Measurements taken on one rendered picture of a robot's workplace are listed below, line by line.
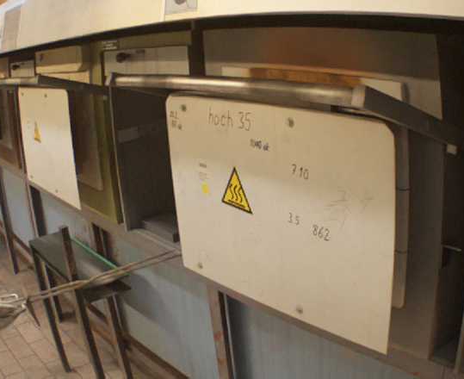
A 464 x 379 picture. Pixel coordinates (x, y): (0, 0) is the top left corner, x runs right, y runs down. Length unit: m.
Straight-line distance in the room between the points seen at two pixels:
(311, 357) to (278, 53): 0.73
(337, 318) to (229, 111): 0.43
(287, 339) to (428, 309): 0.55
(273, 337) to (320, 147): 0.72
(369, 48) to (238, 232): 0.46
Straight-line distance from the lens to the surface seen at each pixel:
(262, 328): 1.62
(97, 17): 1.19
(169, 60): 1.50
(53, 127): 2.05
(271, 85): 0.88
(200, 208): 1.31
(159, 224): 1.88
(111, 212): 2.04
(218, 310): 1.65
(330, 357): 1.45
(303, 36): 1.15
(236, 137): 1.15
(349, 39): 1.07
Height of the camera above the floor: 1.51
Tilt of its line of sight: 17 degrees down
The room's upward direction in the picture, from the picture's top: 5 degrees counter-clockwise
